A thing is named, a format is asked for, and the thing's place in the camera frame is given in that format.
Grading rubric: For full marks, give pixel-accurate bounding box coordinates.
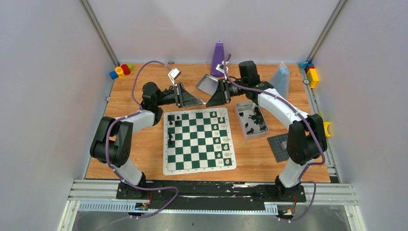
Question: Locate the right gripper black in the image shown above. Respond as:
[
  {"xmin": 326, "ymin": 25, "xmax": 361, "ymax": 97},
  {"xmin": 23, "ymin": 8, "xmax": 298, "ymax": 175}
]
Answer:
[{"xmin": 205, "ymin": 78, "xmax": 247, "ymax": 107}]

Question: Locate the metal tin lid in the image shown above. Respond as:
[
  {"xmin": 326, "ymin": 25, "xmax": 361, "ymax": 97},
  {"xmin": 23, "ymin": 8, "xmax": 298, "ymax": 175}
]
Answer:
[{"xmin": 196, "ymin": 74, "xmax": 218, "ymax": 96}]

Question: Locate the metal tin box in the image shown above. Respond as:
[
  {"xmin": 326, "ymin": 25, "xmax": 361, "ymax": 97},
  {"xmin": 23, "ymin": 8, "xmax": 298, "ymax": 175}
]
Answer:
[{"xmin": 235, "ymin": 101, "xmax": 269, "ymax": 140}]

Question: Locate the grey lego baseplate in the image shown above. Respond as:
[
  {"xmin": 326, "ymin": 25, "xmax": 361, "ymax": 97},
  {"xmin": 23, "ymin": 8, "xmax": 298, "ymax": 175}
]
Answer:
[{"xmin": 267, "ymin": 133, "xmax": 289, "ymax": 163}]

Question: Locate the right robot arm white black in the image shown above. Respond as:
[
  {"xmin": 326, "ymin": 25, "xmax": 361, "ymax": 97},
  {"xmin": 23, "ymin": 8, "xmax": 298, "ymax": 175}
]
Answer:
[{"xmin": 205, "ymin": 61, "xmax": 327, "ymax": 201}]

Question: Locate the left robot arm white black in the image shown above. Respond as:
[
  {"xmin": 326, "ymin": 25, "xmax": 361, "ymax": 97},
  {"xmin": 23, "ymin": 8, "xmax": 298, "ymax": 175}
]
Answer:
[{"xmin": 89, "ymin": 82, "xmax": 203, "ymax": 199}]

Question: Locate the green white chess mat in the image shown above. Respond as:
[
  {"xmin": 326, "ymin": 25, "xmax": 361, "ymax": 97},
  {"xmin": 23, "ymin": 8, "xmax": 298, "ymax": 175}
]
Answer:
[{"xmin": 163, "ymin": 107, "xmax": 237, "ymax": 176}]

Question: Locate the black pawn on board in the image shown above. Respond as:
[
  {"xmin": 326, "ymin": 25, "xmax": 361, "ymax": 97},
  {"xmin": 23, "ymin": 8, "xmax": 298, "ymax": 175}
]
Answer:
[{"xmin": 167, "ymin": 133, "xmax": 174, "ymax": 146}]

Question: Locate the purple cone bottle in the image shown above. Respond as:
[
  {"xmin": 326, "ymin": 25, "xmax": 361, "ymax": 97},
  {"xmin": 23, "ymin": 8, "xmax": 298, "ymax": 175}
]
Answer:
[{"xmin": 211, "ymin": 41, "xmax": 225, "ymax": 77}]

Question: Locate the colourful block stack left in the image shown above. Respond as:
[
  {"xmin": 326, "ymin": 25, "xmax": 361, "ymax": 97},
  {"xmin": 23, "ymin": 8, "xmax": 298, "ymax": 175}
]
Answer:
[{"xmin": 109, "ymin": 64, "xmax": 134, "ymax": 80}]

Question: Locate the colourful block stack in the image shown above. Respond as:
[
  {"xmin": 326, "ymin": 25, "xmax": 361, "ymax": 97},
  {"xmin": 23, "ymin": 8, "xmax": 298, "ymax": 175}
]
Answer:
[
  {"xmin": 298, "ymin": 62, "xmax": 320, "ymax": 89},
  {"xmin": 109, "ymin": 64, "xmax": 134, "ymax": 80}
]

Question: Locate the colourful block stack right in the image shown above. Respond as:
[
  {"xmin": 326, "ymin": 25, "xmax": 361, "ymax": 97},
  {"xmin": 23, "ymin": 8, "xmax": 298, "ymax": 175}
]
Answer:
[{"xmin": 298, "ymin": 62, "xmax": 320, "ymax": 89}]

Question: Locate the yellow curved block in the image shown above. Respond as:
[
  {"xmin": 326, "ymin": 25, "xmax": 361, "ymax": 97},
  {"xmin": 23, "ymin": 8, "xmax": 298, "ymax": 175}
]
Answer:
[{"xmin": 323, "ymin": 121, "xmax": 332, "ymax": 137}]

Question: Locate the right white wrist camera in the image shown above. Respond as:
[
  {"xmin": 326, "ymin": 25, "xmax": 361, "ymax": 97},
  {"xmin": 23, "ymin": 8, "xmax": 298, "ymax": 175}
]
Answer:
[{"xmin": 216, "ymin": 64, "xmax": 229, "ymax": 77}]

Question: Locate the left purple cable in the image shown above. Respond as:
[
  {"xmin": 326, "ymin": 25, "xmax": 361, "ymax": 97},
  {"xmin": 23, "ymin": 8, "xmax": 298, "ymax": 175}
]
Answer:
[{"xmin": 105, "ymin": 60, "xmax": 179, "ymax": 219}]

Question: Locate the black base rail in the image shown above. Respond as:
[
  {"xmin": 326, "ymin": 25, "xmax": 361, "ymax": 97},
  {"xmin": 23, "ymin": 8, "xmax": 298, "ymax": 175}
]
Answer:
[{"xmin": 116, "ymin": 180, "xmax": 306, "ymax": 211}]

